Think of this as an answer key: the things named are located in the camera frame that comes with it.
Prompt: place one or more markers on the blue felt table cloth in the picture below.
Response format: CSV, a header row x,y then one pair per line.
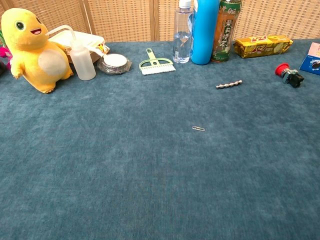
x,y
125,162

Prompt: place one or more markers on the clear plastic water bottle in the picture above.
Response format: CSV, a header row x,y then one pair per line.
x,y
182,37

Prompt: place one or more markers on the blue plastic bottle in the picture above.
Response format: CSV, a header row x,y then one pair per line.
x,y
205,32

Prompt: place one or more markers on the beige lidded lunch box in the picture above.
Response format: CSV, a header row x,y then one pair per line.
x,y
85,38

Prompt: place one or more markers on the silver paper clip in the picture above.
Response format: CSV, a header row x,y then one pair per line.
x,y
198,129

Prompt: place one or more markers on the round clear lidded cup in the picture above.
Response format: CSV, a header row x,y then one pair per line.
x,y
115,60

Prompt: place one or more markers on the small orange snack packet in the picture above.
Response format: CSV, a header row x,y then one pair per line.
x,y
102,47

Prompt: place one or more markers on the blue pink cookie box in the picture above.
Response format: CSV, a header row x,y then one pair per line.
x,y
312,60

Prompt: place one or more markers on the red emergency stop button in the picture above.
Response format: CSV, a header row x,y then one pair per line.
x,y
282,69

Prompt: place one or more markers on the green tea drink bottle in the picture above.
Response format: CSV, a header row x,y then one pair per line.
x,y
225,37

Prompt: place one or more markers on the colourful feather shuttlecock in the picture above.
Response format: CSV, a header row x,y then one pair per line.
x,y
4,52

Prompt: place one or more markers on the woven wicker folding screen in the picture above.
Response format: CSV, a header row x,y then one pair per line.
x,y
120,20

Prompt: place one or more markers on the yellow biscuit packet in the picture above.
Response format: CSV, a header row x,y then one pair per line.
x,y
262,46

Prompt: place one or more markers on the white squeeze wash bottle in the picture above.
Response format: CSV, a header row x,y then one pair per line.
x,y
82,62

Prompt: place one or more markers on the green plastic cleaning brush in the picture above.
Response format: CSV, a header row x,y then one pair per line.
x,y
156,68

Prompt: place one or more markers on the yellow plush dinosaur toy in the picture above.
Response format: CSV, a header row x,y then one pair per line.
x,y
27,57

